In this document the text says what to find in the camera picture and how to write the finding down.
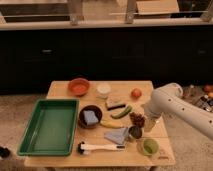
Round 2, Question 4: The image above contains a dark red grape bunch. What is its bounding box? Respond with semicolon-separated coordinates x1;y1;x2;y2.
130;112;145;128

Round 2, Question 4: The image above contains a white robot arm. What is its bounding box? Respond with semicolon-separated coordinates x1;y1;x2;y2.
143;83;213;140

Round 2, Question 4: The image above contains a red bowl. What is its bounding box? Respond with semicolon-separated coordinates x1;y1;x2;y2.
68;78;90;96

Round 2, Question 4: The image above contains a dark brown bowl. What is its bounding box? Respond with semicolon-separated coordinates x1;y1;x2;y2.
78;105;102;129

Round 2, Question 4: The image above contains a white cup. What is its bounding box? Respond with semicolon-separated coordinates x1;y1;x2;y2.
97;83;111;99

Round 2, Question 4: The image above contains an orange tomato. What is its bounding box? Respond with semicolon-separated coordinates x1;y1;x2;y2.
131;88;142;99

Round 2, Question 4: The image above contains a green chili pepper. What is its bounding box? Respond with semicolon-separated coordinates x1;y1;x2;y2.
110;105;132;119

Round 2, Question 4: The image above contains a blue sponge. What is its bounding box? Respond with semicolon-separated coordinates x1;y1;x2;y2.
83;110;98;125

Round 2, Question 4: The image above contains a yellow banana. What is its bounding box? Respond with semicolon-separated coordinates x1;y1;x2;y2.
100;120;123;129

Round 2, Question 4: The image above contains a wooden table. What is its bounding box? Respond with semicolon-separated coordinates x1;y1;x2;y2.
25;81;175;168

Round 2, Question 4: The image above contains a grey folded cloth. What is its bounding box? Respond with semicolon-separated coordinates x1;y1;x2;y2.
104;127;128;145

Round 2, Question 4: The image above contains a metal measuring cup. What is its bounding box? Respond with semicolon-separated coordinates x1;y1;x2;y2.
128;126;142;139

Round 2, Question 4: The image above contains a white dish brush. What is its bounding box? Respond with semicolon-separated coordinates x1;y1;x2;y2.
77;142;125;154

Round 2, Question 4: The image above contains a green plastic tray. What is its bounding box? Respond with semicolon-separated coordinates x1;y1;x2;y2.
17;99;79;156

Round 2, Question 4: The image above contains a green plastic cup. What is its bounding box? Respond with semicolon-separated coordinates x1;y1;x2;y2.
139;138;159;156

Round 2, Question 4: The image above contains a dark cabinet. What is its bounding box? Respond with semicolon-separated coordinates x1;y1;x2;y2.
0;25;213;94

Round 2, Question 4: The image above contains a black object on floor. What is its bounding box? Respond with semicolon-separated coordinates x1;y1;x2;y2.
0;146;11;158

